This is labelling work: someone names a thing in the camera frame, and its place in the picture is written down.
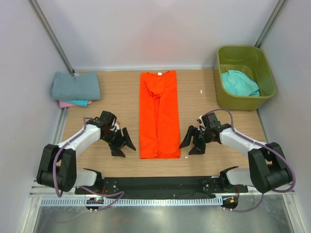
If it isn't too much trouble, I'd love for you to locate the turquoise folded t-shirt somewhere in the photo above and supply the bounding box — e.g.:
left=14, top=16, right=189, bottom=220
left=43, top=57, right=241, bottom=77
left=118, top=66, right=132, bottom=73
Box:
left=66, top=100, right=89, bottom=107

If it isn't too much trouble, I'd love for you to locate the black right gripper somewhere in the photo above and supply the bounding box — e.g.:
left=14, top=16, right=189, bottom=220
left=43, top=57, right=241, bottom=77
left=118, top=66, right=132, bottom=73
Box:
left=179, top=125, right=212, bottom=155

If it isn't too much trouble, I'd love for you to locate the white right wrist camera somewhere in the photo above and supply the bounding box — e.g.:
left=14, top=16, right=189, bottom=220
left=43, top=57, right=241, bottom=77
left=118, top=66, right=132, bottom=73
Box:
left=196, top=116, right=205, bottom=127

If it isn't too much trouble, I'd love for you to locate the orange t-shirt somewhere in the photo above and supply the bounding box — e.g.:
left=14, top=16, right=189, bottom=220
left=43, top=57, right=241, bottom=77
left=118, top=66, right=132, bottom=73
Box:
left=139, top=70, right=181, bottom=159

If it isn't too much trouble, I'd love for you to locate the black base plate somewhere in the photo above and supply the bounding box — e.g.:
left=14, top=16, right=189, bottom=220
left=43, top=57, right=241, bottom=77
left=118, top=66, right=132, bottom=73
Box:
left=74, top=175, right=249, bottom=200

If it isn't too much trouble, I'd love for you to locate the pink folded t-shirt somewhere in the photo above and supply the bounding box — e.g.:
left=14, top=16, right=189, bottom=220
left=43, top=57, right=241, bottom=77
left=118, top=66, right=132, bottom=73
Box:
left=58, top=100, right=92, bottom=108

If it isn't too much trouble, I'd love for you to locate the aluminium frame rail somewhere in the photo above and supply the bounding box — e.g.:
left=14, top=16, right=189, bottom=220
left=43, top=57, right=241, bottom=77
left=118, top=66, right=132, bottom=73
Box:
left=29, top=174, right=296, bottom=198

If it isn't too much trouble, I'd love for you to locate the slotted cable duct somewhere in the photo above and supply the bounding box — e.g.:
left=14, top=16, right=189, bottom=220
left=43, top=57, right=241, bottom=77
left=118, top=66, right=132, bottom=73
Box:
left=40, top=196, right=223, bottom=207

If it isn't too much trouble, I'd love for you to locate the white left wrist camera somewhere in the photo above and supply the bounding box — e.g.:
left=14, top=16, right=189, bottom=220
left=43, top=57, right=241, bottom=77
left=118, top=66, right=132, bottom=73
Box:
left=112, top=120, right=120, bottom=131

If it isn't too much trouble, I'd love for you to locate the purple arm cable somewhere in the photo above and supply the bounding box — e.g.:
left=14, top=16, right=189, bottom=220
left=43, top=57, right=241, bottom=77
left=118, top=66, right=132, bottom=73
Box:
left=52, top=116, right=125, bottom=211
left=199, top=108, right=297, bottom=212

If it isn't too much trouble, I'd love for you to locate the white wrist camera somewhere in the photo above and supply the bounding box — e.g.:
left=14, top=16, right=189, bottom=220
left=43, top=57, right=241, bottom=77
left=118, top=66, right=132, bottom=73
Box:
left=112, top=120, right=120, bottom=131
left=196, top=116, right=205, bottom=127

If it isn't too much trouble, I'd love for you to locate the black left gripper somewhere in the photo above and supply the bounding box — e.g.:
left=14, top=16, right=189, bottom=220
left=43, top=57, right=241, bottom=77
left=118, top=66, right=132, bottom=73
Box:
left=101, top=127, right=135, bottom=157

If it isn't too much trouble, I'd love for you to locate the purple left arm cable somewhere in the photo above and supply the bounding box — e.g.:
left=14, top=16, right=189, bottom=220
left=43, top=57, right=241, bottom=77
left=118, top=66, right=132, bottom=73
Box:
left=52, top=116, right=125, bottom=211

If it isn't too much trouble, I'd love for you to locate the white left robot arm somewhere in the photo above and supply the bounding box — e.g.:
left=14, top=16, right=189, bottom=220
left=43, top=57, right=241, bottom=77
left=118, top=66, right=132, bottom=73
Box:
left=36, top=111, right=130, bottom=197

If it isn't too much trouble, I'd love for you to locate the teal t-shirt in bin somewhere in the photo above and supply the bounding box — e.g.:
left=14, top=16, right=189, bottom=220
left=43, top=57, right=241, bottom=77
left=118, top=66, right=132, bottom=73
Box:
left=221, top=70, right=260, bottom=97

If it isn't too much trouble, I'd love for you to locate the grey-blue folded t-shirt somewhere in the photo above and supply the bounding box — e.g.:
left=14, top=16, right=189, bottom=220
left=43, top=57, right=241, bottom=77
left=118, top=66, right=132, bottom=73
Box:
left=51, top=72, right=101, bottom=101

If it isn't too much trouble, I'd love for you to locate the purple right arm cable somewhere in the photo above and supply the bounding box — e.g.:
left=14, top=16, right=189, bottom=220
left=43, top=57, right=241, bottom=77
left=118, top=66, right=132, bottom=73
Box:
left=199, top=108, right=297, bottom=212

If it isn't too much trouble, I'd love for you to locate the green plastic bin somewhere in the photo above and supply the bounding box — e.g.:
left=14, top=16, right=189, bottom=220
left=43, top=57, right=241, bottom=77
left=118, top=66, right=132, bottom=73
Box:
left=214, top=46, right=276, bottom=111

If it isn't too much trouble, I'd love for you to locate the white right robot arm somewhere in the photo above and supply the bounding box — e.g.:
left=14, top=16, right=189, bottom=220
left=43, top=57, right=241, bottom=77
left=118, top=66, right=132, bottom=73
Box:
left=139, top=111, right=296, bottom=194

